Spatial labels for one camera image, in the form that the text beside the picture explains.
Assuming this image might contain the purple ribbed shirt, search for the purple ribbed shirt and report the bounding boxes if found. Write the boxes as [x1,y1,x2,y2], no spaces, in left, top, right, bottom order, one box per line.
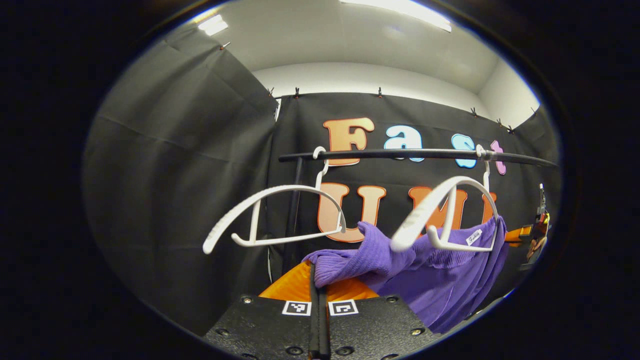
[302,216,510,335]

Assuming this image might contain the black backdrop cloth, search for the black backdrop cloth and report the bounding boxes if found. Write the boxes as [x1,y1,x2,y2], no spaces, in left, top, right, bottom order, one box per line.
[82,22,563,336]

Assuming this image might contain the small ceiling light panel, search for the small ceiling light panel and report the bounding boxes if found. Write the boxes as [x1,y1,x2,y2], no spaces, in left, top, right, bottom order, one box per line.
[197,14,229,37]

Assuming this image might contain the black metal clothes rack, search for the black metal clothes rack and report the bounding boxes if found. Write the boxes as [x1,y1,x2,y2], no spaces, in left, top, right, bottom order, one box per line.
[278,148,559,276]

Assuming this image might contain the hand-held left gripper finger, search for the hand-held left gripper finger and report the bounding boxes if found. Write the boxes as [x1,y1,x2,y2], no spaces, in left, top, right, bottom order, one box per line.
[202,260,321,360]
[320,277,442,360]

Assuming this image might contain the white plastic clothes hanger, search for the white plastic clothes hanger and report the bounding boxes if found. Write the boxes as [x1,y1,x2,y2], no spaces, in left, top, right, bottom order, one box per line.
[202,146,347,255]
[390,145,501,253]

